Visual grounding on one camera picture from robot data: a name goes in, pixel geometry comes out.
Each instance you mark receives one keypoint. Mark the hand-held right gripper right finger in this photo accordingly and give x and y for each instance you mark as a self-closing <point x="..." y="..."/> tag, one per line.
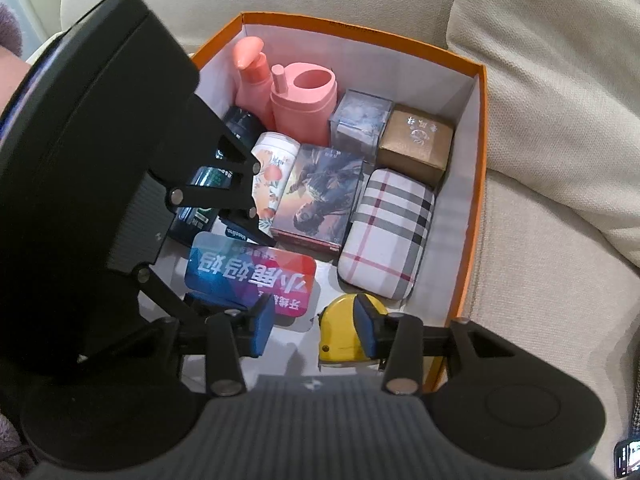
<point x="366" y="327"/>

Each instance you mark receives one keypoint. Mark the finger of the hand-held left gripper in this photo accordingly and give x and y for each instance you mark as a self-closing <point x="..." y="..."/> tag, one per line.
<point x="245" y="180"/>
<point x="165" y="295"/>

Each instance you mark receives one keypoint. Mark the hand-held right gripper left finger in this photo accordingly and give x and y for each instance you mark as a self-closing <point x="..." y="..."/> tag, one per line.
<point x="265" y="327"/>

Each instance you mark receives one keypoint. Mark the white printed tube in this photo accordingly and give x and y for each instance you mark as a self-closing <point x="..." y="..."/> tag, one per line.
<point x="272" y="170"/>

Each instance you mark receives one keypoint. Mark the yellow tape measure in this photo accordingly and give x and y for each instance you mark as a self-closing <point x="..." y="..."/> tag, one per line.
<point x="335" y="330"/>

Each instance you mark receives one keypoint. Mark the dark blue packet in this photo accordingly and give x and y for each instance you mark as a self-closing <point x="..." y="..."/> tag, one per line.
<point x="237" y="234"/>

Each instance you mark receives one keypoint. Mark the red blue tin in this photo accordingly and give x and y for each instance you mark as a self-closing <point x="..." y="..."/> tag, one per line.
<point x="240" y="270"/>

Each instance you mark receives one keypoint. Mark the dark spray can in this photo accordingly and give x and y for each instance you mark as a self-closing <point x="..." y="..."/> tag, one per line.
<point x="197" y="221"/>

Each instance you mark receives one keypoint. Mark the illustrated card box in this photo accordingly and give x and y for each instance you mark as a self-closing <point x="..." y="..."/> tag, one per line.
<point x="315" y="195"/>

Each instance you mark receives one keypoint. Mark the pink pump bottle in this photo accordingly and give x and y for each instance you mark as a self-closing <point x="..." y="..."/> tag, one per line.
<point x="250" y="90"/>

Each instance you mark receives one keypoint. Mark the plaid hard case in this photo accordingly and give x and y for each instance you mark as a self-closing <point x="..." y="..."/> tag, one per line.
<point x="385" y="230"/>

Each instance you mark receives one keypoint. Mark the orange cardboard box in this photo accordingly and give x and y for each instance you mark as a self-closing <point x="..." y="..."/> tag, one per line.
<point x="452" y="260"/>

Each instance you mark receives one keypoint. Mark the clear plastic box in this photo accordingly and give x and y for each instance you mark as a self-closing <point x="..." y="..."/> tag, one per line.
<point x="357" y="125"/>

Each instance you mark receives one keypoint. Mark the small brown cardboard box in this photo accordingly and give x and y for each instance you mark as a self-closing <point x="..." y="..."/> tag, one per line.
<point x="415" y="145"/>

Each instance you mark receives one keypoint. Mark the person's left forearm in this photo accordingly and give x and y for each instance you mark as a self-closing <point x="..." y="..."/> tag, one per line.
<point x="10" y="80"/>

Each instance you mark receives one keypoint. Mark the beige fabric sofa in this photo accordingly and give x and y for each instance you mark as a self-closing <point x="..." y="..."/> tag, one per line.
<point x="540" y="335"/>

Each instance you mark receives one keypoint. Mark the person's fluffy pink clothing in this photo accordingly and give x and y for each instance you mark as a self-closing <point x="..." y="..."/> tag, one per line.
<point x="7" y="440"/>

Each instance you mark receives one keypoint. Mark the black smartphone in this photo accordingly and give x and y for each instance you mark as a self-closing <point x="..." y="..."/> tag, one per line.
<point x="627" y="460"/>

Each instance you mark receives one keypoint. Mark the beige throw pillow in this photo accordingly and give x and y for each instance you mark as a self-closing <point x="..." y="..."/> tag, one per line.
<point x="560" y="85"/>

